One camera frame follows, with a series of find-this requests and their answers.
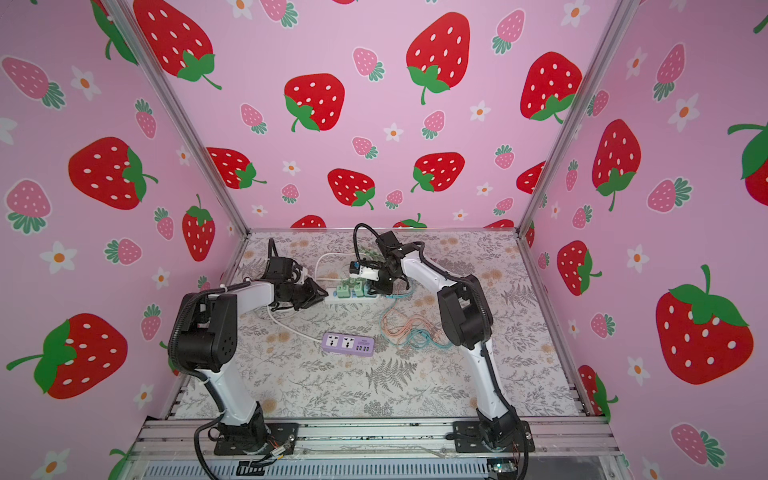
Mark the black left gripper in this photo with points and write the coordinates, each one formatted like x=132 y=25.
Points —
x=313 y=294

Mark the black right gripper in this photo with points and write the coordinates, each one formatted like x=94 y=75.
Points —
x=377 y=279

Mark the light green charger plug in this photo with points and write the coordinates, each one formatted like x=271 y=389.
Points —
x=343 y=291

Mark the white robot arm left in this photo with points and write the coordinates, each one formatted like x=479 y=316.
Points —
x=204 y=340

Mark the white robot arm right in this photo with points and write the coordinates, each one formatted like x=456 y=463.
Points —
x=466 y=321

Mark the white blue power strip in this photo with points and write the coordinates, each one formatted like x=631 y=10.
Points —
x=332 y=299

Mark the purple power strip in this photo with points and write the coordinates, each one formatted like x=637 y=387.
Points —
x=347 y=344

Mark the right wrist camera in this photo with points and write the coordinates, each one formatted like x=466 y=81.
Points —
x=388 y=248

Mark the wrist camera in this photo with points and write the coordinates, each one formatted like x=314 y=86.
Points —
x=388 y=248
x=283 y=270

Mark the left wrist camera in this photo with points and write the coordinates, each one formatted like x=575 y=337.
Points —
x=283 y=270

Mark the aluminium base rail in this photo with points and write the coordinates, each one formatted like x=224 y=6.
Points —
x=388 y=448

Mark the aluminium corner post right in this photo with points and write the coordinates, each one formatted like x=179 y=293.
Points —
x=613 y=35

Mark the aluminium corner post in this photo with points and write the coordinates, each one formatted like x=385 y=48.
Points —
x=613 y=35
x=129 y=28

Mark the aluminium corner post left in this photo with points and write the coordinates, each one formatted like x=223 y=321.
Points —
x=129 y=28

